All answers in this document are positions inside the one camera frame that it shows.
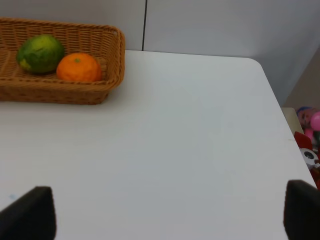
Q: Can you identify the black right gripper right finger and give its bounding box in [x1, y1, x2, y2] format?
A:
[283, 180, 320, 240]

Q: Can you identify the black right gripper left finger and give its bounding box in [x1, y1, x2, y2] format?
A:
[0, 186, 57, 240]

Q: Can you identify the orange mandarin fruit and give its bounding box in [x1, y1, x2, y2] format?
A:
[56, 52, 102, 82]

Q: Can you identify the green lime fruit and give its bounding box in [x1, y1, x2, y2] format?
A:
[16, 34, 65, 74]

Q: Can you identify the colourful toys pile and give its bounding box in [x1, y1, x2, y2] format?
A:
[294, 106, 320, 190]

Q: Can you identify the light orange wicker basket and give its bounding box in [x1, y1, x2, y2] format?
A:
[0, 17, 125, 105]

